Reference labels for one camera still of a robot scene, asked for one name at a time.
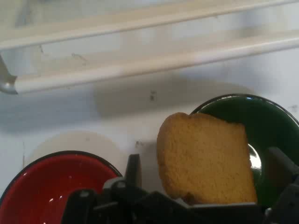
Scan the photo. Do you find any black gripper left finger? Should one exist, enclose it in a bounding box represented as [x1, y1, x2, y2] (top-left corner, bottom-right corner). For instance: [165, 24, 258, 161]
[102, 153, 143, 203]

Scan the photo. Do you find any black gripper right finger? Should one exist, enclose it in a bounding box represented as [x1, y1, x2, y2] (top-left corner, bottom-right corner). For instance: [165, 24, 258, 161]
[263, 147, 299, 203]

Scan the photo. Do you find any dark green plate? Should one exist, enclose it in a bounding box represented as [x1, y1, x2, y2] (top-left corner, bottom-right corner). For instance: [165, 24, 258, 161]
[190, 93, 299, 208]

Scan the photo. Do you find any brown bread slice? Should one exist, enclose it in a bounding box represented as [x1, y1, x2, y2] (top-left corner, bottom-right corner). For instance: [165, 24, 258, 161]
[156, 112, 258, 206]

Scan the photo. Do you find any red bowl black rim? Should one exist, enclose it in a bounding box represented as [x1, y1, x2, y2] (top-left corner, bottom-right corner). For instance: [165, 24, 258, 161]
[0, 150, 123, 224]

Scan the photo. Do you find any white oven door with handle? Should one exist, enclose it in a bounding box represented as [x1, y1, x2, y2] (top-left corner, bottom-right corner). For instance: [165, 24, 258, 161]
[0, 0, 299, 95]

